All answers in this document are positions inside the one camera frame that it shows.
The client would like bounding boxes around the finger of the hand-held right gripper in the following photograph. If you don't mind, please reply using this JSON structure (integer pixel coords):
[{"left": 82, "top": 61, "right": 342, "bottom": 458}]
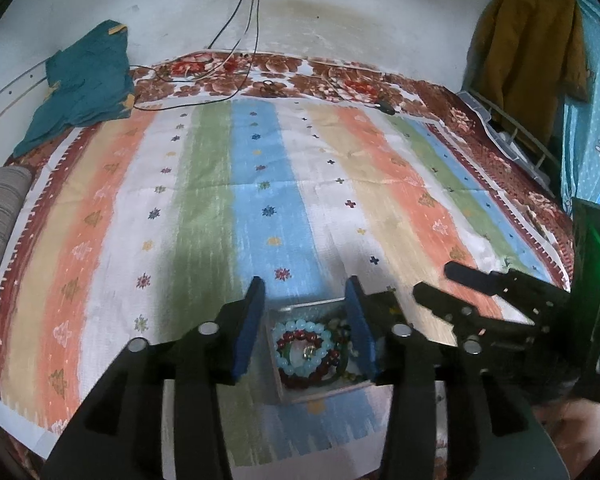
[
  {"left": 412, "top": 282, "right": 488, "bottom": 333},
  {"left": 444, "top": 260, "right": 572, "bottom": 317}
]

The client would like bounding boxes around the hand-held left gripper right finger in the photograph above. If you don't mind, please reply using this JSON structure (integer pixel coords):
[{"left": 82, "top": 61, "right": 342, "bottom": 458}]
[{"left": 344, "top": 275, "right": 571, "bottom": 480}]

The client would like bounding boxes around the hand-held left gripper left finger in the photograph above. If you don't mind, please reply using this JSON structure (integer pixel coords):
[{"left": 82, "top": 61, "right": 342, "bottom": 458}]
[{"left": 42, "top": 276, "right": 267, "bottom": 480}]

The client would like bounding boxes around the multicolored bead bracelet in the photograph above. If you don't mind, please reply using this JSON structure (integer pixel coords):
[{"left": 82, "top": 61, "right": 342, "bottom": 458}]
[{"left": 325, "top": 312, "right": 377, "bottom": 387}]

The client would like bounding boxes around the light blue bead bracelet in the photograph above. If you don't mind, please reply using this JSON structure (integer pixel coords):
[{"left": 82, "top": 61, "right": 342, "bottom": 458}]
[{"left": 271, "top": 317, "right": 337, "bottom": 392}]

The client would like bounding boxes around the dark red bead bracelet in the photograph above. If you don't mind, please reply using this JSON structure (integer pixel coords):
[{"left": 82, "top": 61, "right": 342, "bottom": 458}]
[{"left": 276, "top": 326, "right": 344, "bottom": 392}]

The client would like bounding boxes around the clear plastic box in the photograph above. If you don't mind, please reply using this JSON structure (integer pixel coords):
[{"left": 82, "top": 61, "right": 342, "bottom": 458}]
[{"left": 265, "top": 297, "right": 382, "bottom": 406}]

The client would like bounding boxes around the person's right forearm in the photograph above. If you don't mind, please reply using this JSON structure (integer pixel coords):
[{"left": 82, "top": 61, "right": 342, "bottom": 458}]
[{"left": 532, "top": 394, "right": 600, "bottom": 480}]

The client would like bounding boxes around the colorful striped mat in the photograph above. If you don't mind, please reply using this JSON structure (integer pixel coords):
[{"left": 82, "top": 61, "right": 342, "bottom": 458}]
[{"left": 0, "top": 97, "right": 557, "bottom": 467}]

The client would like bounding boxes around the mustard yellow garment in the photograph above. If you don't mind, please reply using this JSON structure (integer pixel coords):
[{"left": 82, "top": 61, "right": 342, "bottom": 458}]
[{"left": 462, "top": 0, "right": 592, "bottom": 147}]

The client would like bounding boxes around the striped rolled pillow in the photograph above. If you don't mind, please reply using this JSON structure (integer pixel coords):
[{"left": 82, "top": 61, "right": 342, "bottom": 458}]
[{"left": 0, "top": 165, "right": 34, "bottom": 317}]

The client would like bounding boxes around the teal cloth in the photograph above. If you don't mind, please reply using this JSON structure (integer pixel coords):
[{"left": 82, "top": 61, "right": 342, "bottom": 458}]
[{"left": 12, "top": 20, "right": 137, "bottom": 159}]

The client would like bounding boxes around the white wire rack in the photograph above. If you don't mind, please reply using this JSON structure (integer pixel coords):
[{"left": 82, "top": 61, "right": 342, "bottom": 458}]
[{"left": 457, "top": 87, "right": 564, "bottom": 187}]

